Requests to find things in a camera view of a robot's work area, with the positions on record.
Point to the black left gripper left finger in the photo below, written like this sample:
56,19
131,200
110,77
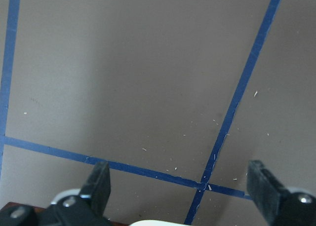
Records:
97,188

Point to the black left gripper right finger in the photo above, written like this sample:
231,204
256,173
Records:
279,205

